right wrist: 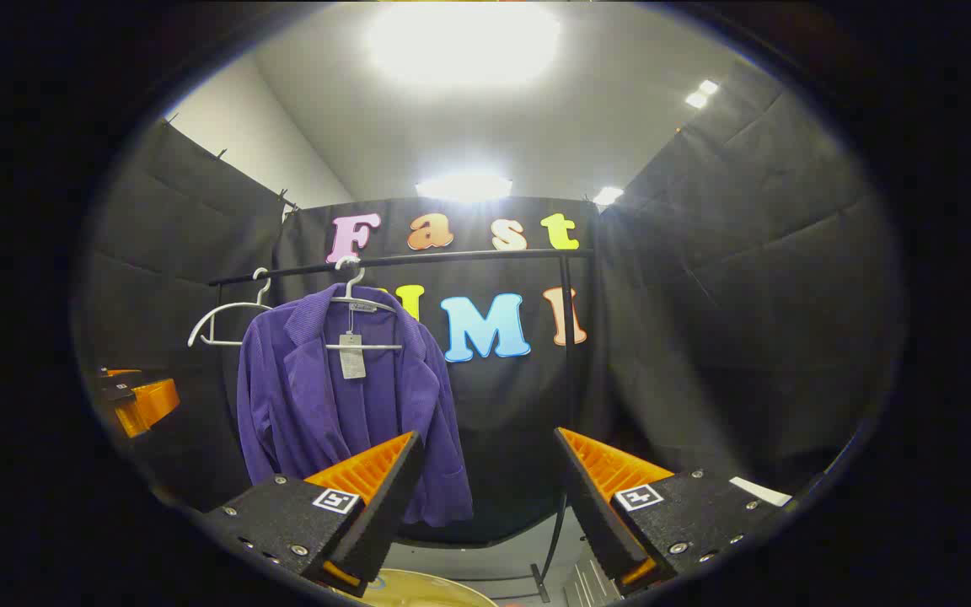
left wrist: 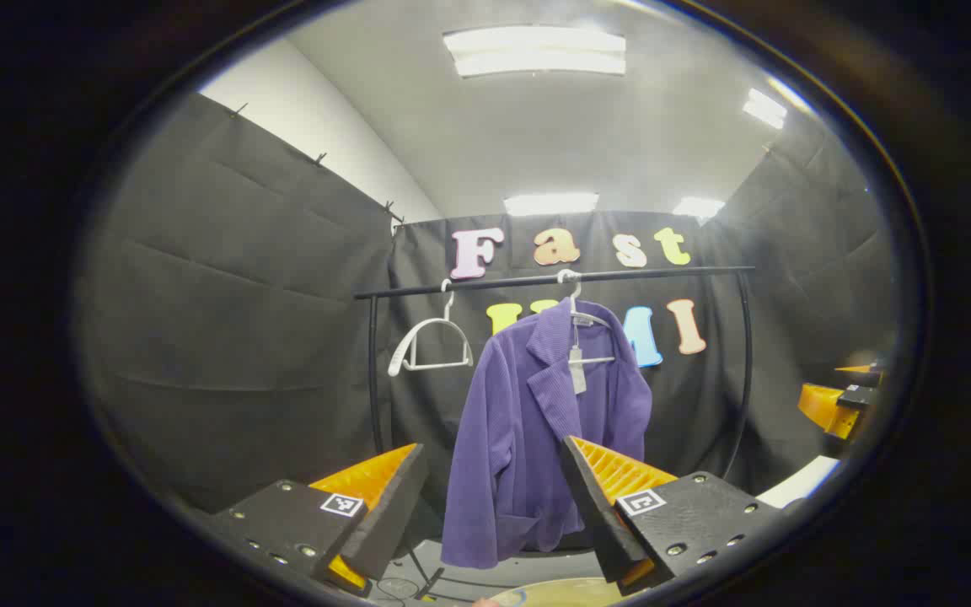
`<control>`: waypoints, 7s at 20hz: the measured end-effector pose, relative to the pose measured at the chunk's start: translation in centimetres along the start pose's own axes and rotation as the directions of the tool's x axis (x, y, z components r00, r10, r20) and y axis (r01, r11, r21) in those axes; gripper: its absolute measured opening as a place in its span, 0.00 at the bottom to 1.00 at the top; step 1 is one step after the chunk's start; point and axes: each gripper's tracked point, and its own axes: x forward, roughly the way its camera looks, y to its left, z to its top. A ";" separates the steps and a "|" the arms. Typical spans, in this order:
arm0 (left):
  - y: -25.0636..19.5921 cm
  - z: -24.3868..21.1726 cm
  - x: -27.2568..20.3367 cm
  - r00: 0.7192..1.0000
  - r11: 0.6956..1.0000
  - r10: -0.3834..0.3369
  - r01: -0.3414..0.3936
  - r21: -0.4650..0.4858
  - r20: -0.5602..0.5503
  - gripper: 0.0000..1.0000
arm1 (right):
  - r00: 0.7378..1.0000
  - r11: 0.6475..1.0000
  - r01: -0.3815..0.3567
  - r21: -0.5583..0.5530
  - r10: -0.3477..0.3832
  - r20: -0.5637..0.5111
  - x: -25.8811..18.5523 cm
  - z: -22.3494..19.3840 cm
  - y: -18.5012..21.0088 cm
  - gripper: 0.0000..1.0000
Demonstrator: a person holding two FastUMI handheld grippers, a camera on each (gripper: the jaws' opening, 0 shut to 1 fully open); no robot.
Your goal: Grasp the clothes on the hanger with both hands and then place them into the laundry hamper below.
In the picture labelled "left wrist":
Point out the purple ribbed jacket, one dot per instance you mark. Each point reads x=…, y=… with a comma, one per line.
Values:
x=519, y=421

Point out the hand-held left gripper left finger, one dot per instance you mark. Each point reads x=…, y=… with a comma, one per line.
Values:
x=388, y=514

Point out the white panel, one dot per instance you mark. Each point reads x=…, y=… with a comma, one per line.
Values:
x=797, y=482

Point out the large ceiling light panel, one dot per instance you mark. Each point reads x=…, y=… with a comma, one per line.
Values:
x=536, y=51

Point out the beige laundry hamper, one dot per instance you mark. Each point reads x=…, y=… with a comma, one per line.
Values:
x=561, y=593

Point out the black clothes rack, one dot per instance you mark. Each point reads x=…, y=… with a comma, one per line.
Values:
x=494, y=282

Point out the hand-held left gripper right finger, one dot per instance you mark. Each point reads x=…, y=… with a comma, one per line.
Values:
x=595, y=506

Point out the black backdrop cloth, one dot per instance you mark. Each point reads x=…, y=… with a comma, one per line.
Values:
x=241, y=320

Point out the white clothes hanger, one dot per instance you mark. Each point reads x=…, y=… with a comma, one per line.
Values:
x=575, y=303
x=439, y=366

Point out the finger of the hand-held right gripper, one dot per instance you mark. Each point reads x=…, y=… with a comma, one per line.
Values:
x=823, y=409
x=856, y=369

